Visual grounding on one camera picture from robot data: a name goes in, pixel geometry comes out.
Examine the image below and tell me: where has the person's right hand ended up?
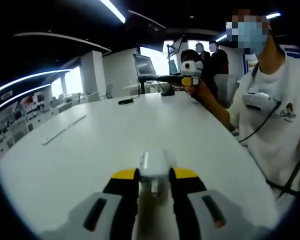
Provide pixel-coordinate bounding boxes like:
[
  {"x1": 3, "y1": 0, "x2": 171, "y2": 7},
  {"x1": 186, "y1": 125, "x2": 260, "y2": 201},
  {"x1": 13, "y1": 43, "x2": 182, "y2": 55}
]
[{"x1": 184, "y1": 81, "x2": 212, "y2": 103}]

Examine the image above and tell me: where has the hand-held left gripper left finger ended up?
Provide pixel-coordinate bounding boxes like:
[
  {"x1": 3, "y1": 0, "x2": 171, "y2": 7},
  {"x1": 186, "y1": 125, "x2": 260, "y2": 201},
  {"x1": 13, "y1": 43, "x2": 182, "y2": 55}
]
[{"x1": 41, "y1": 167, "x2": 141, "y2": 240}]

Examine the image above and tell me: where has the person in white shirt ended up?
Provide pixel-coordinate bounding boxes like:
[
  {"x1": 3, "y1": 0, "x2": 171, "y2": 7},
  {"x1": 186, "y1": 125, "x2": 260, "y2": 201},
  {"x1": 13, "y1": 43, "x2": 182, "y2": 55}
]
[{"x1": 229, "y1": 47, "x2": 300, "y2": 208}]

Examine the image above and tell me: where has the desktop monitor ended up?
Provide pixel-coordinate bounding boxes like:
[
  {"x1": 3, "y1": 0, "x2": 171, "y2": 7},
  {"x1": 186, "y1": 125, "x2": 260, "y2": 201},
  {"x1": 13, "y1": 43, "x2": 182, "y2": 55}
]
[{"x1": 133, "y1": 53, "x2": 158, "y2": 76}]

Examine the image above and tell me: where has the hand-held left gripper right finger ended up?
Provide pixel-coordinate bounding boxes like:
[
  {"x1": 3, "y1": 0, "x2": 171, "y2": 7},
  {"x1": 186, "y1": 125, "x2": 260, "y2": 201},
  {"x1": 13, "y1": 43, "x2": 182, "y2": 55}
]
[{"x1": 168, "y1": 166, "x2": 270, "y2": 240}]

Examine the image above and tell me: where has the black desk stand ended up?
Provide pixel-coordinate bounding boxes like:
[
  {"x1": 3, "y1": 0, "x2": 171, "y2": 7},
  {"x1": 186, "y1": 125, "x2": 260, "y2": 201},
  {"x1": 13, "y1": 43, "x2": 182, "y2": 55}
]
[{"x1": 160, "y1": 86, "x2": 176, "y2": 97}]

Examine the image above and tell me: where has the black Type-C cable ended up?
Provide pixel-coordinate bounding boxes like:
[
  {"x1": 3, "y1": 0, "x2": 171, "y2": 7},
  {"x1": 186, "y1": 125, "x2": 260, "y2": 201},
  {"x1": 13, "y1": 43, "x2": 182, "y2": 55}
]
[{"x1": 118, "y1": 98, "x2": 136, "y2": 106}]

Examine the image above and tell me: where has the white chest device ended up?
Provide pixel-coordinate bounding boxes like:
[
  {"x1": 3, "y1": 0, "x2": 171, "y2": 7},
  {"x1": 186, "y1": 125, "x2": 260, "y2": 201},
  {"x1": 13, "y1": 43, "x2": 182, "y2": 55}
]
[{"x1": 241, "y1": 90, "x2": 282, "y2": 111}]

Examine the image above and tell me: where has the long curved ceiling light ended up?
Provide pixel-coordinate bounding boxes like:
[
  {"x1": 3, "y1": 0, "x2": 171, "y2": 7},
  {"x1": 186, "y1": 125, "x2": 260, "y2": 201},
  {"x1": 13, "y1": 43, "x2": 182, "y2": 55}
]
[{"x1": 99, "y1": 0, "x2": 127, "y2": 25}]

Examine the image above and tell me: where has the black chest device cable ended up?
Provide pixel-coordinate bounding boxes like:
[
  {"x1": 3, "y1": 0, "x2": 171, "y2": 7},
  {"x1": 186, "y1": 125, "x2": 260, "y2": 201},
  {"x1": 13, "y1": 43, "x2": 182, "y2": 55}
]
[{"x1": 238, "y1": 101, "x2": 282, "y2": 143}]

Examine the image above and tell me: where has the row of white office desks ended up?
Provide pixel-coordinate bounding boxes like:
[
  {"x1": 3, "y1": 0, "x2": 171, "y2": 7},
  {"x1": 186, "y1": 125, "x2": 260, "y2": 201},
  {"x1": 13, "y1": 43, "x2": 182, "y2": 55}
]
[{"x1": 0, "y1": 92, "x2": 63, "y2": 161}]

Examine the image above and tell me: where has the blue framed wall board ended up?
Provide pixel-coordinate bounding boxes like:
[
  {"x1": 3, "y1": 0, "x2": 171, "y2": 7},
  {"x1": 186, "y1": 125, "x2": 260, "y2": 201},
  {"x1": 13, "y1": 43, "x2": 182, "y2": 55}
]
[{"x1": 241, "y1": 53, "x2": 260, "y2": 74}]

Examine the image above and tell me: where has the grey neck strap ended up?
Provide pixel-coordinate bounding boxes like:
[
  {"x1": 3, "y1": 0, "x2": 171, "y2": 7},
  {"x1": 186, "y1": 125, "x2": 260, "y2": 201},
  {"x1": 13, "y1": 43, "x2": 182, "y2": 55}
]
[{"x1": 251, "y1": 62, "x2": 261, "y2": 79}]

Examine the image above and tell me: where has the straight ceiling light strip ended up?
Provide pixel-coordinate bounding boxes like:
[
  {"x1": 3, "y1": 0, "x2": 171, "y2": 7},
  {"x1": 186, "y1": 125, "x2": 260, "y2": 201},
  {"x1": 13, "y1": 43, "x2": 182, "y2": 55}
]
[
  {"x1": 0, "y1": 69, "x2": 71, "y2": 97},
  {"x1": 0, "y1": 83, "x2": 52, "y2": 116}
]

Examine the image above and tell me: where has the white charger adapter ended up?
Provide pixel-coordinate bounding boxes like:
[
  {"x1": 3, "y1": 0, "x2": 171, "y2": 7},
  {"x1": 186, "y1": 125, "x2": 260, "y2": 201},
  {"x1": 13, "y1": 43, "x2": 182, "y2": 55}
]
[{"x1": 138, "y1": 148, "x2": 177, "y2": 198}]

